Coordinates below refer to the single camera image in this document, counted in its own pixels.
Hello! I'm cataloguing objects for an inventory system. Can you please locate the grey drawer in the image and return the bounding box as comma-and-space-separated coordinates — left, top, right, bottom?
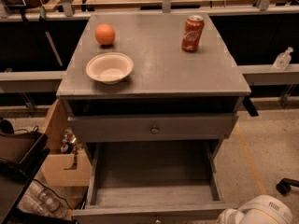
68, 113, 238, 143
73, 141, 236, 224

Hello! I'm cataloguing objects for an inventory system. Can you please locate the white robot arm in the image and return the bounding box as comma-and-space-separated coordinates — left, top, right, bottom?
215, 195, 292, 224

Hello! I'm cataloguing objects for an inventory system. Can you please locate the grey wooden drawer cabinet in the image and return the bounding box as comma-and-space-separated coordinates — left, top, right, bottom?
57, 13, 250, 156

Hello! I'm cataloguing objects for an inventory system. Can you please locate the grey top drawer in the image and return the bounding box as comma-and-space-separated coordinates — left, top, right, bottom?
68, 113, 238, 143

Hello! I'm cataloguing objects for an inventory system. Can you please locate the white paper bowl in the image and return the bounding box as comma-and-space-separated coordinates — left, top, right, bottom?
86, 52, 134, 84

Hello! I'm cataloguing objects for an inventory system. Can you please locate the orange ball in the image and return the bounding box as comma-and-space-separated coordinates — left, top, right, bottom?
95, 24, 115, 46

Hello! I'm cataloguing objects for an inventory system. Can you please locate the red cola can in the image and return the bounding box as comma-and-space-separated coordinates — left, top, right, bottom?
181, 15, 205, 51

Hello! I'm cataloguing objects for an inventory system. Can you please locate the cardboard box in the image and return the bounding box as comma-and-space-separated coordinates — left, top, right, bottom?
41, 100, 92, 187

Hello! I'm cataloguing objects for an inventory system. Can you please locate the clear plastic bottles bag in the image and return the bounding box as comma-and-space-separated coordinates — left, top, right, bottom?
17, 180, 70, 219

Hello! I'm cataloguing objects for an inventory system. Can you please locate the black plastic bin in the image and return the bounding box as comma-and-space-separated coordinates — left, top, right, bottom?
0, 133, 50, 224

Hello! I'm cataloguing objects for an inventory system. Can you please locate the clear sanitizer pump bottle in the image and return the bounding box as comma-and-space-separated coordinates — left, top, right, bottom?
273, 47, 293, 71

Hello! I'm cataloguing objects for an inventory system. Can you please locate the black office chair caster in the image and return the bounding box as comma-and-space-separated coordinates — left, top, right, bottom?
276, 178, 299, 195

